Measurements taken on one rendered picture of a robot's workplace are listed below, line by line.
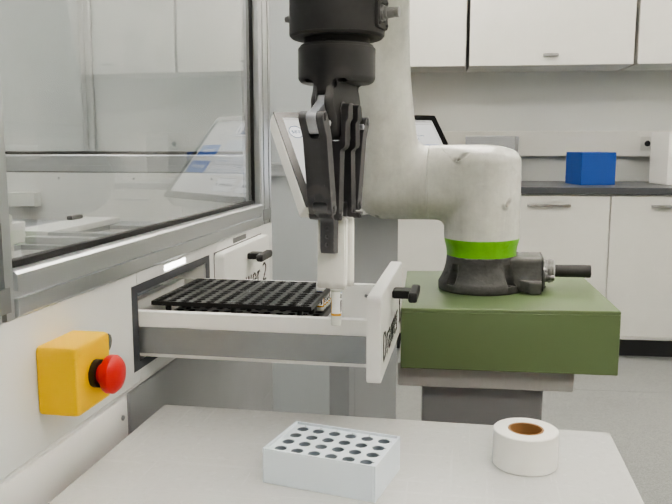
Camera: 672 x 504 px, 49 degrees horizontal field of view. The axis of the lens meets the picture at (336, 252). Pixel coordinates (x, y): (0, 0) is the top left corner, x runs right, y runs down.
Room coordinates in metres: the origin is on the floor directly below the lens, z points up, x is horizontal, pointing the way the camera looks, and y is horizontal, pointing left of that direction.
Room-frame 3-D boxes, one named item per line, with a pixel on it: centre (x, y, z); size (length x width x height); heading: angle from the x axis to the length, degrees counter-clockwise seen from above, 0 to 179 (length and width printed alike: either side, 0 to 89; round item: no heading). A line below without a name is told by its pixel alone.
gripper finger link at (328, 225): (0.71, 0.01, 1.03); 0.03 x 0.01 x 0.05; 158
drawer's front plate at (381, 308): (1.02, -0.07, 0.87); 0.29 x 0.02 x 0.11; 170
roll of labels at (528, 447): (0.78, -0.21, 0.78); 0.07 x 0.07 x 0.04
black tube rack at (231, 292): (1.06, 0.13, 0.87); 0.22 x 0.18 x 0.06; 80
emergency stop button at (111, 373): (0.74, 0.24, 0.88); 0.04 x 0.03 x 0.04; 170
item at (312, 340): (1.06, 0.14, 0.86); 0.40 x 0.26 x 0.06; 80
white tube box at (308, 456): (0.75, 0.00, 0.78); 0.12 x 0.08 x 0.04; 68
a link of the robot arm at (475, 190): (1.30, -0.24, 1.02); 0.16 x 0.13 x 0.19; 78
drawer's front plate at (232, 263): (1.39, 0.17, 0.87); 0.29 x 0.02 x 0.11; 170
